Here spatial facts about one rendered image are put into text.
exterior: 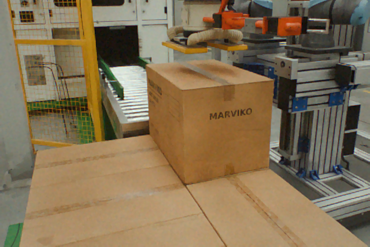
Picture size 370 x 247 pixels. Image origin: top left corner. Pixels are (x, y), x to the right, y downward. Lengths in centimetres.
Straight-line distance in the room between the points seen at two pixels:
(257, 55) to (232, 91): 78
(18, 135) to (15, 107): 21
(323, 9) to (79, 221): 135
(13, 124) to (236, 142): 174
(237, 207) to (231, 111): 37
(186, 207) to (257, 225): 26
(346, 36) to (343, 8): 43
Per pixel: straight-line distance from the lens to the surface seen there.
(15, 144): 271
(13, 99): 260
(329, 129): 215
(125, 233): 116
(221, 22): 129
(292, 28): 98
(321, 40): 170
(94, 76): 260
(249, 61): 206
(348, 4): 166
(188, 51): 136
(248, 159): 147
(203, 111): 129
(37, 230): 126
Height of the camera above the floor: 124
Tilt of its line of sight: 17 degrees down
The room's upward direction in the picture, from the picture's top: 1 degrees counter-clockwise
